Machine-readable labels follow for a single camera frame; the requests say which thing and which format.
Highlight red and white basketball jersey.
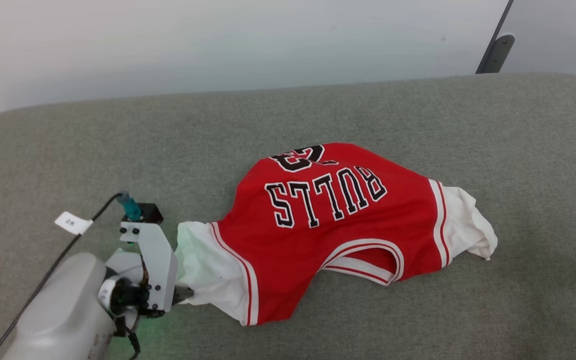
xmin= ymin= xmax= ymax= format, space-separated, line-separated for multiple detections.
xmin=174 ymin=142 xmax=499 ymax=327

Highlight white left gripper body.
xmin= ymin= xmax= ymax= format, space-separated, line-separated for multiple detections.
xmin=99 ymin=222 xmax=179 ymax=321

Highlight white cable label tag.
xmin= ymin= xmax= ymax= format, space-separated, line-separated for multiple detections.
xmin=54 ymin=211 xmax=94 ymax=236

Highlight grey fabric sofa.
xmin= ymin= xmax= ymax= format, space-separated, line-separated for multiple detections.
xmin=0 ymin=72 xmax=576 ymax=360

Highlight dark grey door frame strip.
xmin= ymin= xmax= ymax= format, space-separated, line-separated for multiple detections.
xmin=475 ymin=0 xmax=515 ymax=75

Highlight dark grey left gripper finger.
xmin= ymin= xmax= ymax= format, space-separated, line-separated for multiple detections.
xmin=173 ymin=285 xmax=195 ymax=304

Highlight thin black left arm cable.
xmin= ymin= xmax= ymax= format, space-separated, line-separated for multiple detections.
xmin=0 ymin=192 xmax=130 ymax=360

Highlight grey metal bracket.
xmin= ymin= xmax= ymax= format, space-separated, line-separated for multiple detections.
xmin=485 ymin=33 xmax=516 ymax=75

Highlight teal cable connector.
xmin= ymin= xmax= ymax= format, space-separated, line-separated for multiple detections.
xmin=116 ymin=192 xmax=143 ymax=222

